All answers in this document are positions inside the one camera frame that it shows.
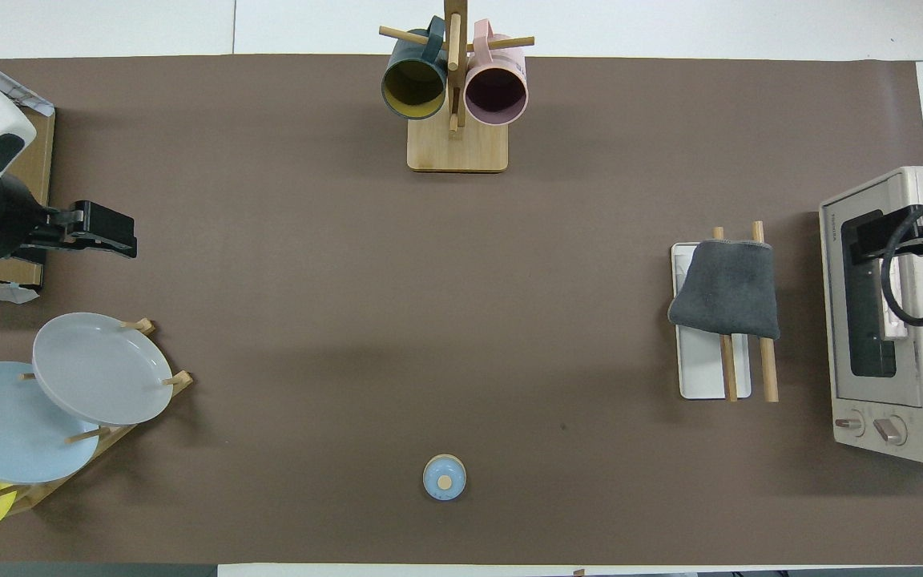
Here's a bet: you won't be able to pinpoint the purple and grey towel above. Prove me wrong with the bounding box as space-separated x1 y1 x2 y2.
667 239 781 341

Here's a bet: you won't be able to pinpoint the wooden plate rack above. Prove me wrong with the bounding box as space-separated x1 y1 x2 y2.
0 318 194 515

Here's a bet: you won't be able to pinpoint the white towel rack wooden bars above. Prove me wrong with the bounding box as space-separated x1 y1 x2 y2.
671 221 780 403

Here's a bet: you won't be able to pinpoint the cardboard box with basket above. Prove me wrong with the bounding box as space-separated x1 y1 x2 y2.
0 42 56 304

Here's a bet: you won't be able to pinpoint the grey plate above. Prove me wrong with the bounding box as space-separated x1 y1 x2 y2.
32 313 175 426

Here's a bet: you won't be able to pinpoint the beige toaster oven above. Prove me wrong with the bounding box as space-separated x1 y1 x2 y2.
819 166 923 465

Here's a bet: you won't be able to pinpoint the light blue plate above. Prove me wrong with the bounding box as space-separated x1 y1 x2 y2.
0 361 100 484

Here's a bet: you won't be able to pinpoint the brown table mat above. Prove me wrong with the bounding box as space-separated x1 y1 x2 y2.
0 54 923 566

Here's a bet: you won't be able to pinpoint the dark teal mug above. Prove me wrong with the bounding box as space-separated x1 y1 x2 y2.
381 16 449 121

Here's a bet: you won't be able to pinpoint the wooden mug tree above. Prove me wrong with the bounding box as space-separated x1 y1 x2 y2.
379 0 535 173

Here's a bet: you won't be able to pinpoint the pink mug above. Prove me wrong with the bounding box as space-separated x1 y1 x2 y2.
464 20 529 127

